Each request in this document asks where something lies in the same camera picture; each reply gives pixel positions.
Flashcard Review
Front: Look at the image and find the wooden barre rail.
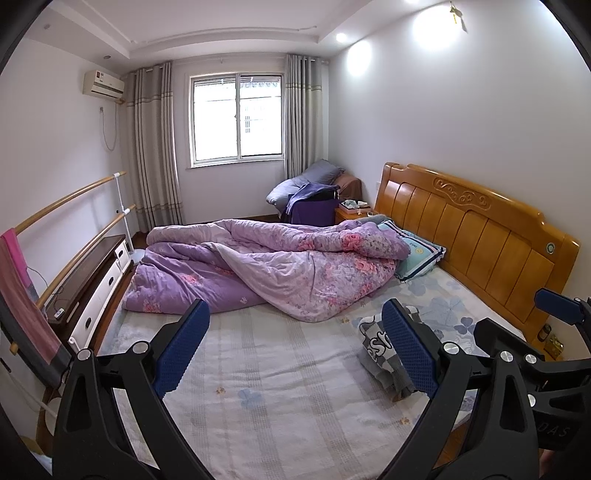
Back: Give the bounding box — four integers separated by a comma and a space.
14, 172, 126, 234
34, 205, 137, 308

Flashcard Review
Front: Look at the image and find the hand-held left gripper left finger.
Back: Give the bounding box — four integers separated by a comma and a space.
53, 299, 211, 480

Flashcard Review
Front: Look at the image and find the yellow hanging ornament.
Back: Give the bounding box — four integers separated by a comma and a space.
449, 1, 468, 32

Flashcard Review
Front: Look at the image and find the air conditioner power cord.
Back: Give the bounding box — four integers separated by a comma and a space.
99, 105, 116, 151

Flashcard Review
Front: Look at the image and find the blue grey bedding pile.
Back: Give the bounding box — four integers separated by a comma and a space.
266, 160, 345, 215

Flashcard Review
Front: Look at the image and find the wooden bed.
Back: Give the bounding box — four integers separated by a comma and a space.
41, 161, 580, 480

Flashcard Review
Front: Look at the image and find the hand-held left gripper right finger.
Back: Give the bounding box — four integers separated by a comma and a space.
378, 299, 540, 480

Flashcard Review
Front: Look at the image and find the pale floral bed sheet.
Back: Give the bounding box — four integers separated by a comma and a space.
99, 268, 527, 480

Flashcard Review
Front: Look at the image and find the white framed window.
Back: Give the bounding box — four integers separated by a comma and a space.
187, 72, 284, 168

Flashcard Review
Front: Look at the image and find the dark top white cabinet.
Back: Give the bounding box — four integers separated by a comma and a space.
46, 234, 134, 356

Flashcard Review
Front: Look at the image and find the grey beige striped curtain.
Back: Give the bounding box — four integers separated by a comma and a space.
124, 61, 185, 232
284, 54, 331, 178

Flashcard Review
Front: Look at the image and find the small wooden nightstand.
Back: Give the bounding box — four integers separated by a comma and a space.
335, 203, 377, 225

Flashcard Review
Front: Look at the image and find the brown chair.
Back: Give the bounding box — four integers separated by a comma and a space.
337, 173, 365, 204

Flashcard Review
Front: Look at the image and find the purple cloth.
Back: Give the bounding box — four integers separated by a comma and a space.
281, 183, 340, 228

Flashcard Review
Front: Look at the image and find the teal pillow with striped border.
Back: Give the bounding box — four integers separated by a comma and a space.
379, 220, 448, 283

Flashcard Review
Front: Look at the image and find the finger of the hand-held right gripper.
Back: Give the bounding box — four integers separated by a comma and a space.
534, 288, 585, 326
473, 318, 546, 366

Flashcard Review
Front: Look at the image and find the purple floral quilt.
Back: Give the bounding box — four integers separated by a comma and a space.
121, 219, 411, 323

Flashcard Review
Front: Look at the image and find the white air conditioner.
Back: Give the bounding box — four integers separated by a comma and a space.
83, 68, 125, 99

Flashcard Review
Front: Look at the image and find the pink grey striped towel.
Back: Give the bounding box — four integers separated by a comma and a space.
0, 228, 72, 388

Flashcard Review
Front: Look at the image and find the white barre post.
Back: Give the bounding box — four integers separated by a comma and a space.
115, 173, 145, 256

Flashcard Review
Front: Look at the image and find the grey white checkered cardigan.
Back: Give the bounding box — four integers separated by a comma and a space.
358, 311, 432, 400

